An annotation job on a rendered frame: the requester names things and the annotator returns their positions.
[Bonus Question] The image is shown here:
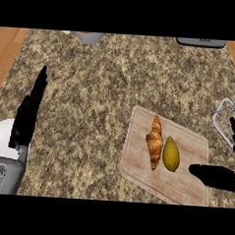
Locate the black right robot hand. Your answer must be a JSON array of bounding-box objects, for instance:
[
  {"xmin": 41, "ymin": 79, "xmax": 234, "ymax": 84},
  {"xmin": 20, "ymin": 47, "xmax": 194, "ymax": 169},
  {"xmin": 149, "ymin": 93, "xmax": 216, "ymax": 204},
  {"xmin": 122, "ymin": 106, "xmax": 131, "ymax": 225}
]
[{"xmin": 186, "ymin": 113, "xmax": 235, "ymax": 194}]

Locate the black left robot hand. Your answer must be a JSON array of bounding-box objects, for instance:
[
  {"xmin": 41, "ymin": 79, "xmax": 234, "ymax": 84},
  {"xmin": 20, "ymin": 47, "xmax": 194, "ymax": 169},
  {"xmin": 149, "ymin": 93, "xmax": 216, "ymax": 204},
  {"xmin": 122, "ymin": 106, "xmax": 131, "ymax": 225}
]
[{"xmin": 7, "ymin": 63, "xmax": 50, "ymax": 152}]

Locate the yellow lemon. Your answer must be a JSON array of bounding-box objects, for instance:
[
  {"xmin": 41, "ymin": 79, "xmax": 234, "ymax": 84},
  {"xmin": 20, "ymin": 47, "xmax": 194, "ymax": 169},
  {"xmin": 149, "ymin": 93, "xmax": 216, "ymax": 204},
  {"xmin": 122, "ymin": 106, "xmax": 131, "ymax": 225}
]
[{"xmin": 160, "ymin": 135, "xmax": 182, "ymax": 173}]

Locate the pale wooden cutting board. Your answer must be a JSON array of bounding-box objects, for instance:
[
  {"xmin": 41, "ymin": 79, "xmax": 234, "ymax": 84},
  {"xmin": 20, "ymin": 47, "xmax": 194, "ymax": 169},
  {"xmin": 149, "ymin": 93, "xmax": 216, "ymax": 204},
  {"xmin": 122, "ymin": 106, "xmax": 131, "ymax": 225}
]
[{"xmin": 117, "ymin": 104, "xmax": 214, "ymax": 207}]

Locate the white plate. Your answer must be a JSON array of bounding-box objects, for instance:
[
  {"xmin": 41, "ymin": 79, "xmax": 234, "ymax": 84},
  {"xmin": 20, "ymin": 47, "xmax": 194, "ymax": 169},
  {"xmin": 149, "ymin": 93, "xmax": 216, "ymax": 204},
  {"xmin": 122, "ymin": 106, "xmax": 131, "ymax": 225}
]
[{"xmin": 0, "ymin": 117, "xmax": 32, "ymax": 173}]

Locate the brown croissant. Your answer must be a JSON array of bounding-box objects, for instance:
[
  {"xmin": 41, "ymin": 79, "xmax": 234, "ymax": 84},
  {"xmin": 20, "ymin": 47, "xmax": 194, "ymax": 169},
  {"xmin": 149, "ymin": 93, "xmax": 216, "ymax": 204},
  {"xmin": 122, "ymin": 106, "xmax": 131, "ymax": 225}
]
[{"xmin": 143, "ymin": 113, "xmax": 166, "ymax": 172}]

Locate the grey rounded container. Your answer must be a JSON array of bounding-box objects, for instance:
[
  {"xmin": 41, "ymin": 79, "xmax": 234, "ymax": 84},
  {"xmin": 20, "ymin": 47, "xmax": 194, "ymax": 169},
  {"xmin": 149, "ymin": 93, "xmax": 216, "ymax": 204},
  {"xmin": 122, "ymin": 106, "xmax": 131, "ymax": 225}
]
[{"xmin": 76, "ymin": 30, "xmax": 106, "ymax": 47}]

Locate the dark grey appliance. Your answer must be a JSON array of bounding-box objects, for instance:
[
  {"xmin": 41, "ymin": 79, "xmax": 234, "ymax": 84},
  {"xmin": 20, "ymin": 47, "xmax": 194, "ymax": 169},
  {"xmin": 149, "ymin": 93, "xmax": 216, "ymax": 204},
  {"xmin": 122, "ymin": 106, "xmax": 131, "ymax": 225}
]
[{"xmin": 174, "ymin": 36, "xmax": 227, "ymax": 49}]

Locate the silver wire tiered basket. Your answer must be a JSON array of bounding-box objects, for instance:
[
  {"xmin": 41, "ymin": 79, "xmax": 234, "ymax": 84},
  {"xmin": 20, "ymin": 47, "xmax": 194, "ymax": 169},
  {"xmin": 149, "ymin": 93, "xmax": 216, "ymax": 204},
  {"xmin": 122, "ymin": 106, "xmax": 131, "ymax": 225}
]
[{"xmin": 208, "ymin": 73, "xmax": 235, "ymax": 154}]

